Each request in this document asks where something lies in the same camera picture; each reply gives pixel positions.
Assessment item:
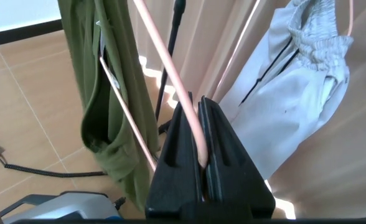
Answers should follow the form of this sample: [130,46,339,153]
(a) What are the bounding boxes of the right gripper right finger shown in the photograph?
[198,96,276,218]

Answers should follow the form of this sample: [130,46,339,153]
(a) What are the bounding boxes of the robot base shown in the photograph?
[0,190,128,224]

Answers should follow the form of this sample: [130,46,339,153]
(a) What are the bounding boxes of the black coiled cable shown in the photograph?
[0,119,109,179]

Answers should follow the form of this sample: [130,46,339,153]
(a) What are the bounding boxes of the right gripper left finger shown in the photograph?
[145,91,204,218]

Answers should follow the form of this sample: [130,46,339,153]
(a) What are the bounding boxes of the pale grey shorts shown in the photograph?
[218,0,355,181]

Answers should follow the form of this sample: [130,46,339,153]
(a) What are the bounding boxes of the black clothes rack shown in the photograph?
[154,0,187,136]

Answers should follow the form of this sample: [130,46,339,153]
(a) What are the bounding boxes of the green garment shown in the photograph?
[57,0,161,213]

